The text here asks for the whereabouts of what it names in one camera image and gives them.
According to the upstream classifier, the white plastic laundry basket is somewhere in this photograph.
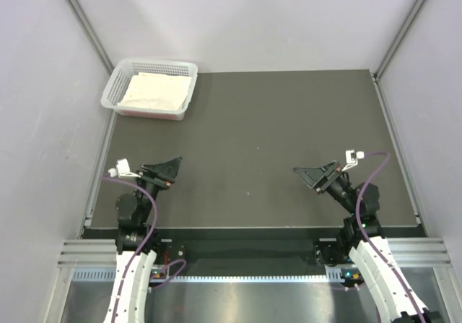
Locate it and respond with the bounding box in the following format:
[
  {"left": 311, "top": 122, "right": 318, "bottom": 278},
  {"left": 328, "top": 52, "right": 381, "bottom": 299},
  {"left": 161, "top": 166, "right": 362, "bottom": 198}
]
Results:
[{"left": 100, "top": 56, "right": 199, "bottom": 114}]

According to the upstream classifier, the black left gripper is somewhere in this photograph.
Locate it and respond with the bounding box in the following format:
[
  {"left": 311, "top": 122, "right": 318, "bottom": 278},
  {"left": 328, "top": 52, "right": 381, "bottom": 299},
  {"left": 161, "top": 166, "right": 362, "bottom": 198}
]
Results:
[{"left": 134, "top": 155, "right": 183, "bottom": 223}]

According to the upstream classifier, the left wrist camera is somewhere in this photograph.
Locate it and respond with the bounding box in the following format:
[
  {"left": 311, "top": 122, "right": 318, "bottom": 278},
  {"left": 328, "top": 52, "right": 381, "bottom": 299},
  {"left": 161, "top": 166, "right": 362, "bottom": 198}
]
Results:
[{"left": 108, "top": 158, "right": 139, "bottom": 178}]

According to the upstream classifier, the right aluminium frame post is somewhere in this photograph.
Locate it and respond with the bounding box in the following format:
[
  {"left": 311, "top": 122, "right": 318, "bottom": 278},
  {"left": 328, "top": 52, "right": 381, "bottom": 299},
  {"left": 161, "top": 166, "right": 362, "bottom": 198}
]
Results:
[{"left": 372, "top": 0, "right": 443, "bottom": 79}]

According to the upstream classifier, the left aluminium frame post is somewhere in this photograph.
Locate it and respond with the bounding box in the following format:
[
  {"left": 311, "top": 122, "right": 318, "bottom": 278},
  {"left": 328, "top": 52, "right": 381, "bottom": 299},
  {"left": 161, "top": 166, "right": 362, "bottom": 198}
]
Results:
[{"left": 66, "top": 0, "right": 114, "bottom": 74}]

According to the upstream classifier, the white t shirt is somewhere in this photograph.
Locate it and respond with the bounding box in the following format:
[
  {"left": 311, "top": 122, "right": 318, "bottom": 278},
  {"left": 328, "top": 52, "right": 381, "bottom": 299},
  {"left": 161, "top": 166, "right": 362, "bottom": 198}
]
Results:
[{"left": 117, "top": 73, "right": 192, "bottom": 111}]

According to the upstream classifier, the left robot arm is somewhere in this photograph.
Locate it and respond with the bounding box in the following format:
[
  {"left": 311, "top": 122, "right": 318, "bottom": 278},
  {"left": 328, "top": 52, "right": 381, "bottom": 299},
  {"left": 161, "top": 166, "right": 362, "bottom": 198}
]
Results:
[{"left": 101, "top": 156, "right": 186, "bottom": 322}]

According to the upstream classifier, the red folded t shirt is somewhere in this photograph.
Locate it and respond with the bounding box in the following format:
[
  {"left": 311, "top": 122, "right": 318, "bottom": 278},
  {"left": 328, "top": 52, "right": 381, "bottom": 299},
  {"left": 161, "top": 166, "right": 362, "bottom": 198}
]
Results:
[{"left": 115, "top": 110, "right": 185, "bottom": 121}]

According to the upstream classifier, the white slotted cable duct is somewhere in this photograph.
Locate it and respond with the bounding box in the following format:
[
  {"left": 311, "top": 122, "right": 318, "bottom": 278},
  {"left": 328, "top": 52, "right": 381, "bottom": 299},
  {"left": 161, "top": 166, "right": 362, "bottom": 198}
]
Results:
[{"left": 72, "top": 268, "right": 346, "bottom": 283}]

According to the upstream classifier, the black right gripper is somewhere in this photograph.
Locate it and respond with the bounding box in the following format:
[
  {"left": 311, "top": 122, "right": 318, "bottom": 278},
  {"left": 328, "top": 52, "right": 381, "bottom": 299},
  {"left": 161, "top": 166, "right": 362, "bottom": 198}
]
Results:
[{"left": 293, "top": 160, "right": 357, "bottom": 215}]

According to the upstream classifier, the aluminium frame post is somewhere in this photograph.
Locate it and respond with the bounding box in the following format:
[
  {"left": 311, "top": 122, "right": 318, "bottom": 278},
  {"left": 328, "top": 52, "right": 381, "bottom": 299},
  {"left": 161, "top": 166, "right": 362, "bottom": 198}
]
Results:
[
  {"left": 66, "top": 0, "right": 114, "bottom": 74},
  {"left": 372, "top": 0, "right": 443, "bottom": 79}
]

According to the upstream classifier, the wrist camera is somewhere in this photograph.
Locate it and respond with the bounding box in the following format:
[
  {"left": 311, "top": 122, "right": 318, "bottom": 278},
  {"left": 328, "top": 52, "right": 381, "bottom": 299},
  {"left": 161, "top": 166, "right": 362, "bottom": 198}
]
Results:
[
  {"left": 108, "top": 158, "right": 139, "bottom": 178},
  {"left": 342, "top": 150, "right": 365, "bottom": 172}
]

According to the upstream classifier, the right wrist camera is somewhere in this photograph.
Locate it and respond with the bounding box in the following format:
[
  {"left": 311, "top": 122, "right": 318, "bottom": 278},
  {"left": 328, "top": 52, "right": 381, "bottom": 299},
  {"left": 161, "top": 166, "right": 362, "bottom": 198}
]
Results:
[{"left": 342, "top": 150, "right": 365, "bottom": 172}]

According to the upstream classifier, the aluminium front rail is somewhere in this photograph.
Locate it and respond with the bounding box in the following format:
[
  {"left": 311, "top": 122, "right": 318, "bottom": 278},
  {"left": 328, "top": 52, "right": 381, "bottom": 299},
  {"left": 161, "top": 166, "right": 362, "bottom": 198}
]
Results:
[{"left": 58, "top": 238, "right": 451, "bottom": 267}]

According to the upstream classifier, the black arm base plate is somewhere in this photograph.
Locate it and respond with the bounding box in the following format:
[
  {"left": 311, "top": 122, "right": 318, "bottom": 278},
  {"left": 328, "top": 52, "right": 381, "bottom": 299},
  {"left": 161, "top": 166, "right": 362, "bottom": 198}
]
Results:
[{"left": 160, "top": 238, "right": 348, "bottom": 266}]

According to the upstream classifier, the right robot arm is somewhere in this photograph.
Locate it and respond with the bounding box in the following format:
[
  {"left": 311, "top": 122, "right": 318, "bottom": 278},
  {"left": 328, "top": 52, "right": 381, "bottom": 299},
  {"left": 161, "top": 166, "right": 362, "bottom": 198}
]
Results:
[{"left": 293, "top": 161, "right": 444, "bottom": 322}]

